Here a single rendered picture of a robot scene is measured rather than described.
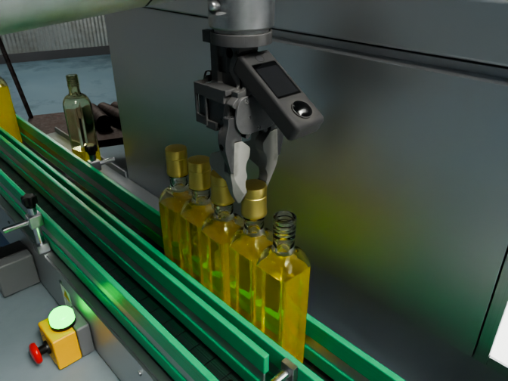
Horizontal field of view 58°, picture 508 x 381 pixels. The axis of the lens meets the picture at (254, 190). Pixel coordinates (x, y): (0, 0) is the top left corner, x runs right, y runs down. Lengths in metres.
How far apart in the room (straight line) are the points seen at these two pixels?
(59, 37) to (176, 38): 6.41
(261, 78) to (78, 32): 6.85
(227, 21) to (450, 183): 0.31
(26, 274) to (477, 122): 0.95
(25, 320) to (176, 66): 0.61
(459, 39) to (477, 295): 0.29
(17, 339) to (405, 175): 0.81
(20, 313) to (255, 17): 0.83
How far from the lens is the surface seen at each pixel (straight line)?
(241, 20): 0.51
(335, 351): 0.68
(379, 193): 0.62
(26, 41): 7.30
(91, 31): 7.35
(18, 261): 1.13
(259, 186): 0.59
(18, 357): 1.02
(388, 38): 0.58
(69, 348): 0.94
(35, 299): 1.14
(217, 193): 0.63
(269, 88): 0.51
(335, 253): 0.71
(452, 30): 0.54
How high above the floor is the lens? 1.44
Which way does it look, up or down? 28 degrees down
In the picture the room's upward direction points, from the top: straight up
